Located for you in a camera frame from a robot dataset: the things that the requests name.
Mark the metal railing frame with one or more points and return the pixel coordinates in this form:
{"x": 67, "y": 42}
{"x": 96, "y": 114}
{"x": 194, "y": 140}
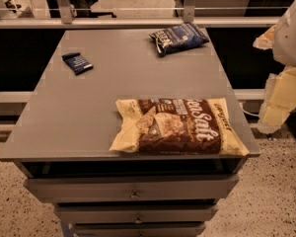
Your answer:
{"x": 24, "y": 14}

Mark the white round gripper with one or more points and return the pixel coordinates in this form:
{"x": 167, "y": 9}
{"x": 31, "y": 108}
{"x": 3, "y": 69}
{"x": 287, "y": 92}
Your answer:
{"x": 291, "y": 41}

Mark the small dark blue snack packet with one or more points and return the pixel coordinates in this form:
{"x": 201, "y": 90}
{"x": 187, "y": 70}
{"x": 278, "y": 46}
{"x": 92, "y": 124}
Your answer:
{"x": 77, "y": 62}

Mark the brown and yellow chip bag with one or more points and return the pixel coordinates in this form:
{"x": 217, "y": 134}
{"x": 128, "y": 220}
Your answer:
{"x": 175, "y": 126}

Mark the blue chip bag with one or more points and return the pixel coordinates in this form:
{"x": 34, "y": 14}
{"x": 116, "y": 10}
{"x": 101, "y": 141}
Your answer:
{"x": 178, "y": 38}

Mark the grey drawer cabinet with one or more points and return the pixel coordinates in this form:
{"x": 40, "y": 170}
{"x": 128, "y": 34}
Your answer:
{"x": 62, "y": 140}

